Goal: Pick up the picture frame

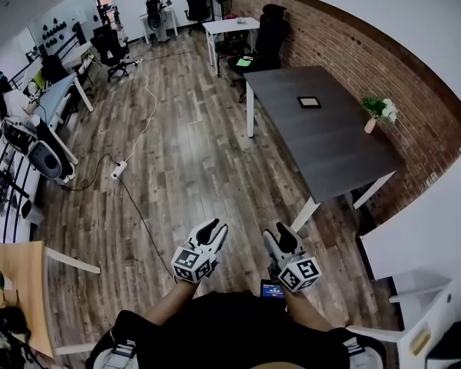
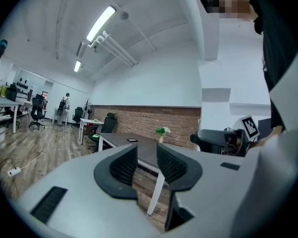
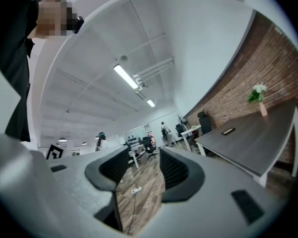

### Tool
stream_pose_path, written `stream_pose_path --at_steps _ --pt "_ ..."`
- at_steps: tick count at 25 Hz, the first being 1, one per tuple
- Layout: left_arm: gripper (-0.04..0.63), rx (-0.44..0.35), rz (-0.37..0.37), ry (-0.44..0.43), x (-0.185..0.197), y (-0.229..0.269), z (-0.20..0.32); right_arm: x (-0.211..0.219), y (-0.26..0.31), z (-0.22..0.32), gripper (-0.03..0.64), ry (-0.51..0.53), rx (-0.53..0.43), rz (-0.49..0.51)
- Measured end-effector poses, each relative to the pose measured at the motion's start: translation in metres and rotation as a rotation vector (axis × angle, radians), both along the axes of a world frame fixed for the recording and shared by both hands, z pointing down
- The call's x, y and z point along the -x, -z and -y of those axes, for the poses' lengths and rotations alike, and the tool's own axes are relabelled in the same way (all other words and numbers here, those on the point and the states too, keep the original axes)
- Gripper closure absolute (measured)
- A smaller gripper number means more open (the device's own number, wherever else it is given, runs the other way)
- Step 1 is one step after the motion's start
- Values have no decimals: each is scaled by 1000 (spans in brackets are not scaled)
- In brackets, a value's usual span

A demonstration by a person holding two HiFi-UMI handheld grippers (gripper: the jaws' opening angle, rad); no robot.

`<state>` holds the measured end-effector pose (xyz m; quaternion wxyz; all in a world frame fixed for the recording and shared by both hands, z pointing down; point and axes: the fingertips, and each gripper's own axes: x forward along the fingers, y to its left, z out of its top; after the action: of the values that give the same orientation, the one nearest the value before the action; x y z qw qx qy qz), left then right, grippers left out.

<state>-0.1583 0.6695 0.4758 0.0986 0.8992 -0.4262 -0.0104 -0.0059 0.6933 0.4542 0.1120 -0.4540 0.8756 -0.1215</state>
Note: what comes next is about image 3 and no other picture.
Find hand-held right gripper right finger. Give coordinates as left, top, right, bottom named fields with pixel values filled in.
left=159, top=146, right=206, bottom=204

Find black power cable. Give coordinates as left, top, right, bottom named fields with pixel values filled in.
left=126, top=193, right=138, bottom=233

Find black swivel office chair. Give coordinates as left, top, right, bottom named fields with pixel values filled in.
left=142, top=136, right=157, bottom=161

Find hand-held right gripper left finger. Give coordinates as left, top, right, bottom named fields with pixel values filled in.
left=84, top=145, right=130, bottom=233

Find white ceiling pipes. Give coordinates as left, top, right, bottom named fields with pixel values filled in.
left=132, top=56, right=175, bottom=89

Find white power cable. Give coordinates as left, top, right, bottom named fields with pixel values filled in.
left=138, top=168, right=162, bottom=191

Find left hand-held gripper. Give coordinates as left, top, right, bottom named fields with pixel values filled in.
left=45, top=143, right=65, bottom=160

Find person's black shirt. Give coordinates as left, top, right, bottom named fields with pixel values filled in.
left=0, top=0, right=40, bottom=143

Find white table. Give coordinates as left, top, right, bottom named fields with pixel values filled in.
left=180, top=124, right=202, bottom=154

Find black head-worn camera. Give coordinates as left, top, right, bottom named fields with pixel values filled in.
left=73, top=15, right=85, bottom=35

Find tall black office chair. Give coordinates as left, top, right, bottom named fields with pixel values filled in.
left=197, top=110, right=213, bottom=135

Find white flowers in pink vase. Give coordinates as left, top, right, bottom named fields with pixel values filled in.
left=246, top=82, right=269, bottom=118

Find black mesh office chair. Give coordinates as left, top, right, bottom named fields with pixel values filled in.
left=175, top=123, right=185, bottom=138

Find white office desk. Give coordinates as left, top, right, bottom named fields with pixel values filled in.
left=127, top=142, right=147, bottom=169

